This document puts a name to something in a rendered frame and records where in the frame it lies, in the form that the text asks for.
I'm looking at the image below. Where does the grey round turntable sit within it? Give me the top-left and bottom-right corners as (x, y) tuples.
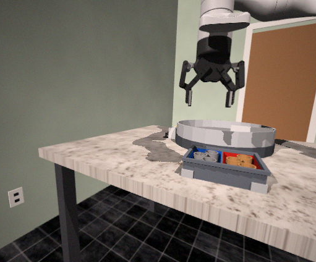
(164, 120), (276, 158)

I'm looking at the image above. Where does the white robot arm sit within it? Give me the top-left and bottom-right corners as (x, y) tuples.
(197, 0), (316, 42)

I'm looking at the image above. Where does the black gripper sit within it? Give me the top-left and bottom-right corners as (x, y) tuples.
(179, 35), (245, 108)

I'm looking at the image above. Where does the grey divided bin with blue and red compartments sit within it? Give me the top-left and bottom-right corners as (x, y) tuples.
(181, 145), (271, 194)

